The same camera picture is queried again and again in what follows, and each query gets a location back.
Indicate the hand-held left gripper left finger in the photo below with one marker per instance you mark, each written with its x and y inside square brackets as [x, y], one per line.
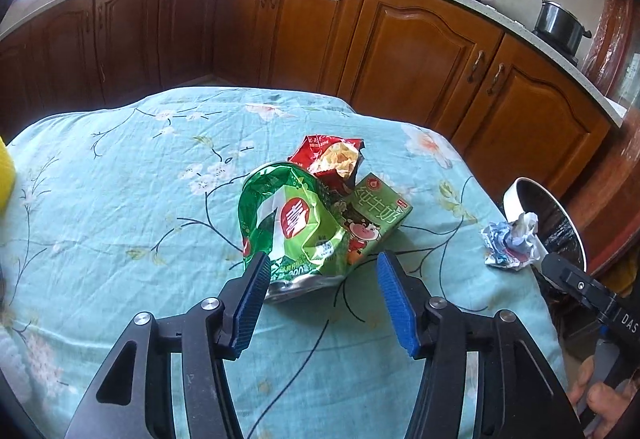
[252, 299]

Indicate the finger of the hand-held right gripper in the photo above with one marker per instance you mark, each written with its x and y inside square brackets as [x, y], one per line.
[560, 269]

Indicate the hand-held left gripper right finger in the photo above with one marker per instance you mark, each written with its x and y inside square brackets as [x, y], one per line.
[397, 304]

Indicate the white waste bin black liner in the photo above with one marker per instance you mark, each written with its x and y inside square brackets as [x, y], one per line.
[550, 219]

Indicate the printed paper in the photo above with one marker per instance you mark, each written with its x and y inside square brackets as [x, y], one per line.
[510, 244]

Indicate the green snack bag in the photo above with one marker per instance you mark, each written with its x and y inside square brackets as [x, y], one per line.
[295, 224]

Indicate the person's right hand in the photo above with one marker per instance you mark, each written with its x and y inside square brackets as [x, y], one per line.
[597, 401]

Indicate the green milk carton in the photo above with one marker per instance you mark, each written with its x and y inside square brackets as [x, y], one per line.
[375, 219]

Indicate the floral teal tablecloth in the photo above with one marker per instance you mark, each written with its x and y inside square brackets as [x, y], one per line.
[125, 219]

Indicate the red snack packet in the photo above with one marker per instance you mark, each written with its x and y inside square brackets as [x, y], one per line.
[330, 159]

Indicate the gas stove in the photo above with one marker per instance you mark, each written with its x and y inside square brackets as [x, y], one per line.
[567, 55]

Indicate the dark steel cooking pot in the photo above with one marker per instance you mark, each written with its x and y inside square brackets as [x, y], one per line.
[560, 24]

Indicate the wooden base cabinets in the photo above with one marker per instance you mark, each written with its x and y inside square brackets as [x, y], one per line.
[410, 44]

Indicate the yellow foam fruit net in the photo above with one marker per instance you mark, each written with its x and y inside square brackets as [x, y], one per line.
[5, 174]

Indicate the wrapped wooden door frame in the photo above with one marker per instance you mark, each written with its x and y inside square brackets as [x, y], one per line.
[610, 34]

